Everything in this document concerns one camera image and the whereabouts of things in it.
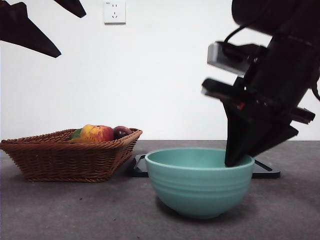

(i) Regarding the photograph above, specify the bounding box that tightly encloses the teal ceramic bowl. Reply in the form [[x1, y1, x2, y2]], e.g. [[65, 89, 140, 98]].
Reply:
[[144, 147, 255, 220]]

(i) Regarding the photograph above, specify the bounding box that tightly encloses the black right camera cable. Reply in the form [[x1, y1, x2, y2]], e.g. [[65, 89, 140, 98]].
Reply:
[[223, 24, 266, 55]]

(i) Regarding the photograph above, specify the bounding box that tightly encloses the brown wicker basket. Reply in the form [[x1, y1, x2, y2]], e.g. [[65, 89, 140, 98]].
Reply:
[[0, 127, 143, 183]]

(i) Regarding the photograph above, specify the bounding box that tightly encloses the black rectangular tray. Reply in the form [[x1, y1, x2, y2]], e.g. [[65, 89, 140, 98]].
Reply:
[[129, 154, 281, 179]]

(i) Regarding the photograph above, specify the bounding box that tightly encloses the dark red plum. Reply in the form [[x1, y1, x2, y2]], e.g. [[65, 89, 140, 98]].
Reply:
[[112, 125, 133, 140]]

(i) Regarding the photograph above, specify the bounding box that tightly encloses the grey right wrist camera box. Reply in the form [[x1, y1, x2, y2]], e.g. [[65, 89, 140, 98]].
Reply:
[[206, 41, 249, 77]]

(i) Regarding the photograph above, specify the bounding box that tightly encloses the red yellow apple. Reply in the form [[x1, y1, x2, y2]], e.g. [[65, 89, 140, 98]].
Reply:
[[79, 124, 115, 143]]

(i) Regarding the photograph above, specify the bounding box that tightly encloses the white wall socket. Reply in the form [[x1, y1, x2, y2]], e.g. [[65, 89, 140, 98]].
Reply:
[[104, 0, 127, 25]]

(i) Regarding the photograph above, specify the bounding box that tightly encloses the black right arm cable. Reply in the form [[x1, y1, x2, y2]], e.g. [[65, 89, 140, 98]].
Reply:
[[311, 74, 320, 102]]

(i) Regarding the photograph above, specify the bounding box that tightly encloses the brown kiwi fruit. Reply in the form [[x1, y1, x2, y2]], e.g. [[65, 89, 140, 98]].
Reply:
[[67, 138, 97, 144]]

